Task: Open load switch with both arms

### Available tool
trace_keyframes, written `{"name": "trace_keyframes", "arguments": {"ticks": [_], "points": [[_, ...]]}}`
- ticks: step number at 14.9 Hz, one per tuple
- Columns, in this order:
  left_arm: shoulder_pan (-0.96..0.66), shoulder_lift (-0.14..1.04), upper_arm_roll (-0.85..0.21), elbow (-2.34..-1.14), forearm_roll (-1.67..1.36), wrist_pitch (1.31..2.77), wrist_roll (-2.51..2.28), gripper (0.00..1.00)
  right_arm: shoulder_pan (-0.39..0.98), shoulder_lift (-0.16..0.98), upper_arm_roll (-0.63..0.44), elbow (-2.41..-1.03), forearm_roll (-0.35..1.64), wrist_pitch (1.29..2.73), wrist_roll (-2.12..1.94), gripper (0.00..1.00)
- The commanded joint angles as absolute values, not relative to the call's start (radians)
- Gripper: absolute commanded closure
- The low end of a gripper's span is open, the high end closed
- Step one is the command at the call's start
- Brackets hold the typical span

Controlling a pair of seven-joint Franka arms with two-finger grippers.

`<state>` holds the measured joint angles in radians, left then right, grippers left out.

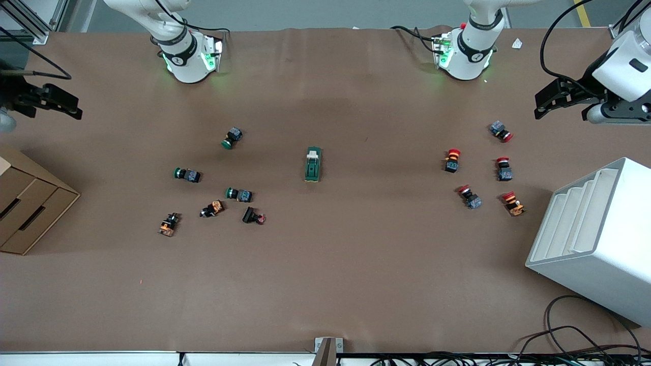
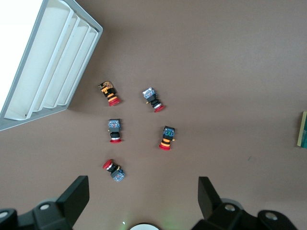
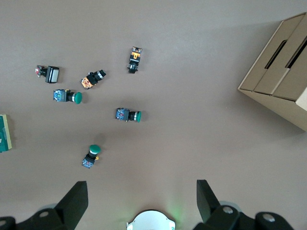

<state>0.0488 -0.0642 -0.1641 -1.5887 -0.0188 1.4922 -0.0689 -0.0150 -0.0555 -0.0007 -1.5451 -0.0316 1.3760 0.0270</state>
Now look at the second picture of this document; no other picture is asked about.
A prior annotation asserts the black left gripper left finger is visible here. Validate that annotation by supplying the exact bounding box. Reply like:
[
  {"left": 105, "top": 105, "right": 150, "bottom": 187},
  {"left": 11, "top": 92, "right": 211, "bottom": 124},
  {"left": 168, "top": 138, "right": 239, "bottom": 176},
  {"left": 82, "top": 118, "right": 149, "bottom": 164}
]
[{"left": 0, "top": 175, "right": 91, "bottom": 230}]

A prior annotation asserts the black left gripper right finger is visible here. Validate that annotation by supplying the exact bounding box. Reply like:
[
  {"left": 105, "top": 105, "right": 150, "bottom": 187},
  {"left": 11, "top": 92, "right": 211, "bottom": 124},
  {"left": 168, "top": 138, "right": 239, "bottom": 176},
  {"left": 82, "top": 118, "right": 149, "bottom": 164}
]
[{"left": 191, "top": 176, "right": 299, "bottom": 230}]

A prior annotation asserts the green load switch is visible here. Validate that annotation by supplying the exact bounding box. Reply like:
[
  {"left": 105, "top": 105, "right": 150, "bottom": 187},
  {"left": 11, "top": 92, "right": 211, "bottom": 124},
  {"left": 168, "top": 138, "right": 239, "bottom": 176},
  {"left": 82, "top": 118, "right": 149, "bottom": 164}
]
[{"left": 295, "top": 111, "right": 307, "bottom": 150}]

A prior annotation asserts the red mushroom button blue block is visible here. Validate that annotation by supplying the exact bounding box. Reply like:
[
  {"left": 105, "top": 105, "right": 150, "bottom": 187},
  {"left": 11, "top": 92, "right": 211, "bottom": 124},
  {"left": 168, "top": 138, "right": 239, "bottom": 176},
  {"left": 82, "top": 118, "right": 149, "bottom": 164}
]
[
  {"left": 102, "top": 159, "right": 126, "bottom": 184},
  {"left": 106, "top": 118, "right": 123, "bottom": 145},
  {"left": 142, "top": 87, "right": 166, "bottom": 114}
]

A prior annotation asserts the red button orange contact block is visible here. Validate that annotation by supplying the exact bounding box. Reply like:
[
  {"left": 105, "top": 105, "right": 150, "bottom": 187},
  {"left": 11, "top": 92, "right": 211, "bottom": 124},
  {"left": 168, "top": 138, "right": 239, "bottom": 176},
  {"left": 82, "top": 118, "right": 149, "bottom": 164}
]
[{"left": 97, "top": 80, "right": 120, "bottom": 107}]

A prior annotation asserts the brown table cover sheet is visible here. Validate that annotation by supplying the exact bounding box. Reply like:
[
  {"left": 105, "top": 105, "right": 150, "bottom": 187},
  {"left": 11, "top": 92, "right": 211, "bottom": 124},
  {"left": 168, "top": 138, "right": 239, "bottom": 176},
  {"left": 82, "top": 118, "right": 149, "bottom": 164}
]
[{"left": 0, "top": 0, "right": 307, "bottom": 230}]

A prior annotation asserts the white slotted rack box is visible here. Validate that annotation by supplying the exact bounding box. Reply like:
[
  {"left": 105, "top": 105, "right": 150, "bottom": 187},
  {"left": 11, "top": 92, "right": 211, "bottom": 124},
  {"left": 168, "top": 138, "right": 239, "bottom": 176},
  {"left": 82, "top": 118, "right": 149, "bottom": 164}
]
[{"left": 0, "top": 0, "right": 104, "bottom": 132}]

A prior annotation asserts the red button orange ring dark block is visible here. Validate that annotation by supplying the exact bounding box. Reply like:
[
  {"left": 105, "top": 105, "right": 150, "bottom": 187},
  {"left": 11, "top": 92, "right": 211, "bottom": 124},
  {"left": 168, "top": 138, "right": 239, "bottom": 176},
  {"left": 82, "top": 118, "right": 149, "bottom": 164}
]
[{"left": 158, "top": 125, "right": 177, "bottom": 152}]

